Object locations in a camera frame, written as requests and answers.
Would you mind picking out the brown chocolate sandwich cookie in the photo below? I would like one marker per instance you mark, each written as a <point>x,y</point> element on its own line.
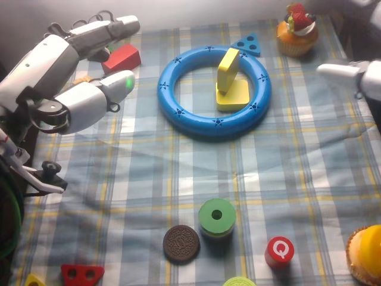
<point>181,244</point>

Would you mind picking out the orange flower shaped cookie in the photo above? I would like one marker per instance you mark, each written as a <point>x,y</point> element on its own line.
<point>81,80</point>

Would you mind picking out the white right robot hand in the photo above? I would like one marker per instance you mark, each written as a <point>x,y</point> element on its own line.
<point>44,62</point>

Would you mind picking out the plaid table cloth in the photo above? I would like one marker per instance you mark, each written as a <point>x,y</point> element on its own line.
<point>268,178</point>

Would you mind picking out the blue triangle block with holes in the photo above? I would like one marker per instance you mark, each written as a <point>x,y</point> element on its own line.
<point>247,44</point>

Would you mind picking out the red rectangular block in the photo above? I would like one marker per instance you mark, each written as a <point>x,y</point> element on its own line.
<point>122,59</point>

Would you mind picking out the yellow square block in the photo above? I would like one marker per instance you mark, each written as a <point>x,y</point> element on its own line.
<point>227,71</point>
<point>238,95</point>

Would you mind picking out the yellow triangle block with holes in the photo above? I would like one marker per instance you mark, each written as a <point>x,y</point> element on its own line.
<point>34,281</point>

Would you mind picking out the yellow fruit tart toy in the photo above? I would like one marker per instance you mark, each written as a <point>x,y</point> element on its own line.
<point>367,253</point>

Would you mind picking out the red cylinder block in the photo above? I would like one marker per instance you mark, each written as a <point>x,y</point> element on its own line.
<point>279,251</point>

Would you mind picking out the light green round cookie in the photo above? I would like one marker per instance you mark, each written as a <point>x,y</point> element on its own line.
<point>239,282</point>

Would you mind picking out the strawberry cupcake toy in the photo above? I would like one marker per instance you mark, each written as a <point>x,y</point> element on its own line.
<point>296,38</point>

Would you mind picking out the red triangle block with holes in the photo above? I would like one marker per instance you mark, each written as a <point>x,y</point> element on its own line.
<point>80,281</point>

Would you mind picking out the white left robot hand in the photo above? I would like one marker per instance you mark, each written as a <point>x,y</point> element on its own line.
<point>372,80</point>

